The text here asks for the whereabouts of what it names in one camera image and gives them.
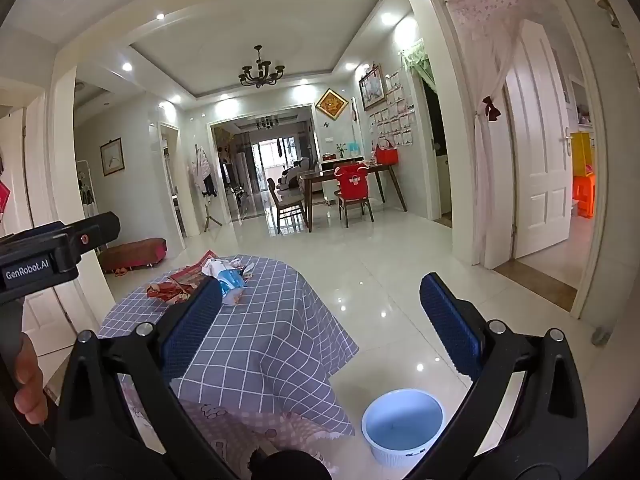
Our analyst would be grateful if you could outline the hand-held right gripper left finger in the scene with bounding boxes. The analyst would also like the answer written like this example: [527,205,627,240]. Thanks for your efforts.
[52,276,223,480]

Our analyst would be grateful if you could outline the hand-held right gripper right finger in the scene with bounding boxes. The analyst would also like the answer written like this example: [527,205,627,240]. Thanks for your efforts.
[419,272,588,480]

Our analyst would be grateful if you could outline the red and brown snack wrapper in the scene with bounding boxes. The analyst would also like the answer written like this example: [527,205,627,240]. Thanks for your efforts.
[167,251,221,287]

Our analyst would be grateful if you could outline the blue white plastic packet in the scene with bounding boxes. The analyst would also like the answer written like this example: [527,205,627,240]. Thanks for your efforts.
[202,258,248,307]

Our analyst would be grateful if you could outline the small white wrapper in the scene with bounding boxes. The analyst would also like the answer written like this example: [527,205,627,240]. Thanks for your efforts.
[229,256,257,279]

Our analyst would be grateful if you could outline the white plastic bin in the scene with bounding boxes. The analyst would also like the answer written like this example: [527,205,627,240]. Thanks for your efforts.
[361,388,445,466]

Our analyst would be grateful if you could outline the person's left hand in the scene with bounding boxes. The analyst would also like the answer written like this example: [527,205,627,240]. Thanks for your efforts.
[14,334,47,427]

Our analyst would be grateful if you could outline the white entrance door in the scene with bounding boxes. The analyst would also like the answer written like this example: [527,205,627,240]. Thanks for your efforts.
[0,102,98,343]

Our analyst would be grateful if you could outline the white clothes rack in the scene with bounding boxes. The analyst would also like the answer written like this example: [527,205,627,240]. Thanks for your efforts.
[75,159,101,221]

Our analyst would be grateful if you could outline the checkered cloth round table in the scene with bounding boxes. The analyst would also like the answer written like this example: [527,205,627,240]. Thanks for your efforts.
[97,254,361,441]

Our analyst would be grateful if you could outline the red cushioned bench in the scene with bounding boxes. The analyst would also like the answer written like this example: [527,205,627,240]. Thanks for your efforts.
[97,237,168,275]

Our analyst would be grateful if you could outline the wooden tripod stand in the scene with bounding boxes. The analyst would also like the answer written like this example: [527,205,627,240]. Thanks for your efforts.
[204,195,223,233]

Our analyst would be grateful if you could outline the small framed picture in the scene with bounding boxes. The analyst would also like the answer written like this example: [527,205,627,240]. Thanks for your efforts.
[100,137,123,177]

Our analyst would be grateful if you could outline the white appliance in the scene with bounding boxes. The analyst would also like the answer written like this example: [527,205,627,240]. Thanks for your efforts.
[434,154,453,216]

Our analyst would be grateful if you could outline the wooden dining chair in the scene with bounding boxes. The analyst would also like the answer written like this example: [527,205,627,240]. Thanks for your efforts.
[334,162,375,228]

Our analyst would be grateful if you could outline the wooden chair grey cushion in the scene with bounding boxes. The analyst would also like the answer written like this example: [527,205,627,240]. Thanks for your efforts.
[266,177,307,235]

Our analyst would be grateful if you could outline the hanging pink white jacket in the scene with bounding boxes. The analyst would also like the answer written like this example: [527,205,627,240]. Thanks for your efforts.
[189,145,220,198]

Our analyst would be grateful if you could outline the person's dark trouser leg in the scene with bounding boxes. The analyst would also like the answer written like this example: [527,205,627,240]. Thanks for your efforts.
[247,449,333,480]

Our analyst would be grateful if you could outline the red gift box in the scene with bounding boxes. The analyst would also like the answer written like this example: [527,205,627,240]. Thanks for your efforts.
[375,136,398,165]

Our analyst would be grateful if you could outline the white panel door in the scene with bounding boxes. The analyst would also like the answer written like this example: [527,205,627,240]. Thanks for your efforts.
[482,20,573,270]

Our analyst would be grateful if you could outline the orange plastic stool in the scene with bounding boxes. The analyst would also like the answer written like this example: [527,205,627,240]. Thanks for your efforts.
[572,175,596,218]

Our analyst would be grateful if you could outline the grey armchair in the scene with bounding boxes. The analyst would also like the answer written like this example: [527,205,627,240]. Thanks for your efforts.
[276,157,313,191]

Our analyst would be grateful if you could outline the wooden dining table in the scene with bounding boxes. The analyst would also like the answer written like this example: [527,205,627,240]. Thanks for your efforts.
[299,162,408,233]

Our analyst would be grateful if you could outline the white sideboard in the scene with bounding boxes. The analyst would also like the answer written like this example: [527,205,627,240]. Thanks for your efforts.
[319,156,373,196]

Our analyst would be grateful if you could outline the yellow cabinet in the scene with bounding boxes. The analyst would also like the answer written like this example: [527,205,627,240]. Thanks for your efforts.
[570,131,593,177]

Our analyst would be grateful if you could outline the large framed picture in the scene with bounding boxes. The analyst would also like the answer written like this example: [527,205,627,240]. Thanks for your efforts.
[359,64,388,112]

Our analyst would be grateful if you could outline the black chandelier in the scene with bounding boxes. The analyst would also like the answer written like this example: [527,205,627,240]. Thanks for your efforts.
[238,45,286,89]

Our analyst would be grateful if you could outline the green curtain valance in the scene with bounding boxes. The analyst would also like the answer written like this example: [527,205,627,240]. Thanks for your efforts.
[397,42,430,73]

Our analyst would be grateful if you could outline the rows of wall certificates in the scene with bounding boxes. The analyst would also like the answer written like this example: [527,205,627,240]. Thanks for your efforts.
[369,67,418,148]

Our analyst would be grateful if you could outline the diamond red gold wall ornament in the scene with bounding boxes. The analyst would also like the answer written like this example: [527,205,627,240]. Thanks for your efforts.
[315,88,350,123]

